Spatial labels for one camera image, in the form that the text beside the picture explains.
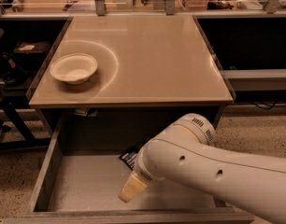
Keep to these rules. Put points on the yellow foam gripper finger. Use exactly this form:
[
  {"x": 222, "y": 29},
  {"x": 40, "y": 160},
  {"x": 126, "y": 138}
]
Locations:
[{"x": 133, "y": 187}]

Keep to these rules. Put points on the grey counter cabinet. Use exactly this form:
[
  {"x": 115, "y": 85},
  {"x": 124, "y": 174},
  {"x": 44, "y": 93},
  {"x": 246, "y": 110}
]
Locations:
[{"x": 143, "y": 61}]

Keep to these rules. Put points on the white paper bowl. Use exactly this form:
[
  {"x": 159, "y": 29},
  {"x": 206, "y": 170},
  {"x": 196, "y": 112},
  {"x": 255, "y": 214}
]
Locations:
[{"x": 74, "y": 68}]

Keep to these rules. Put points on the black chair base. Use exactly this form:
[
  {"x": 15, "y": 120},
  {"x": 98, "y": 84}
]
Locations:
[{"x": 29, "y": 141}]

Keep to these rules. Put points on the black box on shelf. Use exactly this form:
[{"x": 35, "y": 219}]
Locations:
[{"x": 32, "y": 52}]

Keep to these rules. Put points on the grey open top drawer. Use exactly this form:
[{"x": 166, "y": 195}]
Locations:
[{"x": 82, "y": 175}]

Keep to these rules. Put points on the white tag under counter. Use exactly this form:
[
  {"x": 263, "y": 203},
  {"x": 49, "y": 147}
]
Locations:
[{"x": 86, "y": 112}]

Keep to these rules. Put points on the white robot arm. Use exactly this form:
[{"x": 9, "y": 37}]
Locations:
[{"x": 182, "y": 153}]

